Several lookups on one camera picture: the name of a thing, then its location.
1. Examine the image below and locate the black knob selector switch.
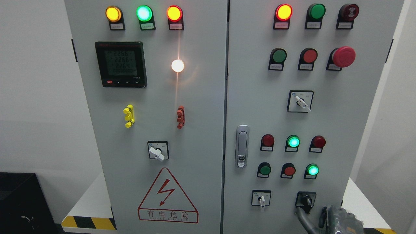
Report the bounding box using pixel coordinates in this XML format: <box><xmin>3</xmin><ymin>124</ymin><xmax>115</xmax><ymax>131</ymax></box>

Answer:
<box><xmin>295</xmin><ymin>191</ymin><xmax>317</xmax><ymax>214</ymax></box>

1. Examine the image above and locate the red terminal connector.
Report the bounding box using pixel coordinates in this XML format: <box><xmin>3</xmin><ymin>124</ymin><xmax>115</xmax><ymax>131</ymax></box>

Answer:
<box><xmin>176</xmin><ymin>106</ymin><xmax>185</xmax><ymax>129</ymax></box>

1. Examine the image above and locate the bright white indicator lamp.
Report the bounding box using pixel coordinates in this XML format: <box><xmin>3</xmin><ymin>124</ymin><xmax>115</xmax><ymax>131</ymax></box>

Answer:
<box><xmin>171</xmin><ymin>59</ymin><xmax>185</xmax><ymax>73</ymax></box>

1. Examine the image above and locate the dark red lamp left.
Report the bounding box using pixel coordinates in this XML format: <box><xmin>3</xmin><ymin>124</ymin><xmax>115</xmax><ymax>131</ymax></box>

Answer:
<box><xmin>260</xmin><ymin>134</ymin><xmax>275</xmax><ymax>152</ymax></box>

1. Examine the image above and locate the dark red lamp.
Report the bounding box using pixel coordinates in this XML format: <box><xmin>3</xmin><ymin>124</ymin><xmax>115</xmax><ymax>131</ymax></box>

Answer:
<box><xmin>260</xmin><ymin>134</ymin><xmax>275</xmax><ymax>152</ymax></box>
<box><xmin>309</xmin><ymin>135</ymin><xmax>326</xmax><ymax>153</ymax></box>

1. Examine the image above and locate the grey left cabinet door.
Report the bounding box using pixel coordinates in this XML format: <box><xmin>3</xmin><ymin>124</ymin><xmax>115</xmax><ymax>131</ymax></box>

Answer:
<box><xmin>64</xmin><ymin>0</ymin><xmax>228</xmax><ymax>234</ymax></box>

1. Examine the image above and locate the grey cabinet door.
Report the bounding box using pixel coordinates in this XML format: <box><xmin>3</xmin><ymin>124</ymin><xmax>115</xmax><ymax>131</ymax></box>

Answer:
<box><xmin>223</xmin><ymin>0</ymin><xmax>404</xmax><ymax>234</ymax></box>
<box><xmin>64</xmin><ymin>0</ymin><xmax>228</xmax><ymax>234</ymax></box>

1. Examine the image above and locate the green push button lower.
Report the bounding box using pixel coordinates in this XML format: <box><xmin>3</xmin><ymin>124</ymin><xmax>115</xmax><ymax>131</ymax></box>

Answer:
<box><xmin>257</xmin><ymin>162</ymin><xmax>271</xmax><ymax>178</ymax></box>

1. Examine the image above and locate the green push button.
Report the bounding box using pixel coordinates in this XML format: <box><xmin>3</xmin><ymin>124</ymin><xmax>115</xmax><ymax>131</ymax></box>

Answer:
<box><xmin>268</xmin><ymin>48</ymin><xmax>287</xmax><ymax>71</ymax></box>
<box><xmin>257</xmin><ymin>162</ymin><xmax>271</xmax><ymax>178</ymax></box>

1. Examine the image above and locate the yellow terminal connector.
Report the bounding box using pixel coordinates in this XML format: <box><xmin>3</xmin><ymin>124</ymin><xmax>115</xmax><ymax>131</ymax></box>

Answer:
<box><xmin>123</xmin><ymin>105</ymin><xmax>135</xmax><ymax>128</ymax></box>

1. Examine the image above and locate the lit green lamp middle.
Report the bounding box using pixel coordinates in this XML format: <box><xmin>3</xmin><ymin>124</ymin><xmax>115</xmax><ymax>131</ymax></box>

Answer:
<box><xmin>285</xmin><ymin>135</ymin><xmax>300</xmax><ymax>152</ymax></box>

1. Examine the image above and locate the green push button upper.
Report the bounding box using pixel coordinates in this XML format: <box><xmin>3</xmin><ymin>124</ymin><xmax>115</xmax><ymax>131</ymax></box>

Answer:
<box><xmin>268</xmin><ymin>48</ymin><xmax>287</xmax><ymax>71</ymax></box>

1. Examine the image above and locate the red electric hazard warning sign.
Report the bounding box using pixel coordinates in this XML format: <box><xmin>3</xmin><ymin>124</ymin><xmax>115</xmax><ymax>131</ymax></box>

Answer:
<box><xmin>137</xmin><ymin>167</ymin><xmax>199</xmax><ymax>224</ymax></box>

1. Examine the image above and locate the red push button lower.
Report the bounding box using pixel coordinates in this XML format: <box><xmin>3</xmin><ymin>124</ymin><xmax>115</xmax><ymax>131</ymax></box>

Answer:
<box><xmin>280</xmin><ymin>163</ymin><xmax>296</xmax><ymax>179</ymax></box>

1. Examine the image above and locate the red push button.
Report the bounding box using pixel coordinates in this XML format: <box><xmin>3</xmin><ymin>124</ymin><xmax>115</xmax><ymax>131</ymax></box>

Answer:
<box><xmin>280</xmin><ymin>163</ymin><xmax>296</xmax><ymax>179</ymax></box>
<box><xmin>297</xmin><ymin>47</ymin><xmax>318</xmax><ymax>71</ymax></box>

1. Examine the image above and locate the grey right cabinet door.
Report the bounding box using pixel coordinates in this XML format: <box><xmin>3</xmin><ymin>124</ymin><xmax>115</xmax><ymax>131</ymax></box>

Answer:
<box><xmin>223</xmin><ymin>0</ymin><xmax>404</xmax><ymax>234</ymax></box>

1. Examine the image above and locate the black digital power meter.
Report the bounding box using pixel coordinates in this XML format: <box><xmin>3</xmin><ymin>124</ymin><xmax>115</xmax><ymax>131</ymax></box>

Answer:
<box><xmin>95</xmin><ymin>41</ymin><xmax>147</xmax><ymax>88</ymax></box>

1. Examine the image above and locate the red-rimmed yellow lamp left door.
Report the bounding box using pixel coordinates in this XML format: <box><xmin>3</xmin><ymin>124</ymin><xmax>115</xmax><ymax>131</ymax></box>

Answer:
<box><xmin>166</xmin><ymin>5</ymin><xmax>184</xmax><ymax>31</ymax></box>

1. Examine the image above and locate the dark red lamp right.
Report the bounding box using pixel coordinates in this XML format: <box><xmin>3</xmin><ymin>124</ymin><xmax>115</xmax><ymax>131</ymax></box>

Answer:
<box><xmin>309</xmin><ymin>135</ymin><xmax>326</xmax><ymax>153</ymax></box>

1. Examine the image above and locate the lit green lamp lower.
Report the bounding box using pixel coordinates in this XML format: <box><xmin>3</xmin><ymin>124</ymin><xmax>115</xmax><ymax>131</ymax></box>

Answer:
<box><xmin>304</xmin><ymin>163</ymin><xmax>319</xmax><ymax>180</ymax></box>

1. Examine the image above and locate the red push button upper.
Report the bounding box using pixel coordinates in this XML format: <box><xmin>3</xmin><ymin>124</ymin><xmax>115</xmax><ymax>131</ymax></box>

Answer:
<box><xmin>297</xmin><ymin>47</ymin><xmax>318</xmax><ymax>71</ymax></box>

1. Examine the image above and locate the lit green indicator lamp top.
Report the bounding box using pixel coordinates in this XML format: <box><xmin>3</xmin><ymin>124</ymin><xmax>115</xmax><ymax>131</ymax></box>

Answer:
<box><xmin>136</xmin><ymin>5</ymin><xmax>156</xmax><ymax>31</ymax></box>

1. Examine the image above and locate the lit red lamp right door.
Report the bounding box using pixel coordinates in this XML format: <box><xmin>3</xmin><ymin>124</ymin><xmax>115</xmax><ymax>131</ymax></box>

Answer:
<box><xmin>273</xmin><ymin>4</ymin><xmax>293</xmax><ymax>30</ymax></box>

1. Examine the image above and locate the yellow indicator lamp top left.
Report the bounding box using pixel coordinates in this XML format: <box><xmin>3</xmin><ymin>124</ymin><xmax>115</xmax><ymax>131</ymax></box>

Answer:
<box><xmin>105</xmin><ymin>6</ymin><xmax>126</xmax><ymax>31</ymax></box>

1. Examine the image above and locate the red emergency stop mushroom button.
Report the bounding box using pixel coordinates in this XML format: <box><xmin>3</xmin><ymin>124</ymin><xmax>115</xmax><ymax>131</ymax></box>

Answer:
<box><xmin>326</xmin><ymin>46</ymin><xmax>356</xmax><ymax>72</ymax></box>

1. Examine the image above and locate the dark green lamp top right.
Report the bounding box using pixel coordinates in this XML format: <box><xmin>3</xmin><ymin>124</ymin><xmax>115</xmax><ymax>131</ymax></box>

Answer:
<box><xmin>305</xmin><ymin>3</ymin><xmax>326</xmax><ymax>29</ymax></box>

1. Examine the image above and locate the white platform with hazard stripes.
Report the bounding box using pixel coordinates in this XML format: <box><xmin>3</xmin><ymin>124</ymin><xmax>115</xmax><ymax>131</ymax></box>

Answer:
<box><xmin>61</xmin><ymin>172</ymin><xmax>118</xmax><ymax>234</ymax></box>

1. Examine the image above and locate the dark red buzzer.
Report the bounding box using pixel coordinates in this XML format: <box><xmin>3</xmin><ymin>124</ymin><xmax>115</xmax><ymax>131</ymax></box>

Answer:
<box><xmin>336</xmin><ymin>4</ymin><xmax>359</xmax><ymax>30</ymax></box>

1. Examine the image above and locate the black box lower left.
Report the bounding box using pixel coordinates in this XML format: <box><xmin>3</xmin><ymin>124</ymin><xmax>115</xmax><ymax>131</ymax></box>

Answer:
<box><xmin>0</xmin><ymin>172</ymin><xmax>58</xmax><ymax>234</ymax></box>

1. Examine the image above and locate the silver door lock handle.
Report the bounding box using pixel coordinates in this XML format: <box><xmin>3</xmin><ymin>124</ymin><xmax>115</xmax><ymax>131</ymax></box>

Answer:
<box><xmin>235</xmin><ymin>124</ymin><xmax>250</xmax><ymax>168</ymax></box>

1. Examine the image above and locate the white selector switch left door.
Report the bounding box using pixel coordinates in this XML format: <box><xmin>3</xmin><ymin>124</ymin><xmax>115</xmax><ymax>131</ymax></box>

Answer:
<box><xmin>147</xmin><ymin>141</ymin><xmax>169</xmax><ymax>162</ymax></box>

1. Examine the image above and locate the white selector switch upper right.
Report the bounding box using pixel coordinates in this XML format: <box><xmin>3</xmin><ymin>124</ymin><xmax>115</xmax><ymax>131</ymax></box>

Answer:
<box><xmin>287</xmin><ymin>90</ymin><xmax>314</xmax><ymax>113</ymax></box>

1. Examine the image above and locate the white selector switch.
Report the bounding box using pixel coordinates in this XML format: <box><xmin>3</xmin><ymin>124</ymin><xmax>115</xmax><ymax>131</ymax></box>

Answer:
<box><xmin>251</xmin><ymin>190</ymin><xmax>272</xmax><ymax>208</ymax></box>
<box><xmin>287</xmin><ymin>90</ymin><xmax>314</xmax><ymax>113</ymax></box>

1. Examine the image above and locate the white selector switch lower right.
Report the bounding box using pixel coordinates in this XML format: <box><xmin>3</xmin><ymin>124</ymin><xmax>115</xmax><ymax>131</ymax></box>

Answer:
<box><xmin>251</xmin><ymin>190</ymin><xmax>272</xmax><ymax>208</ymax></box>

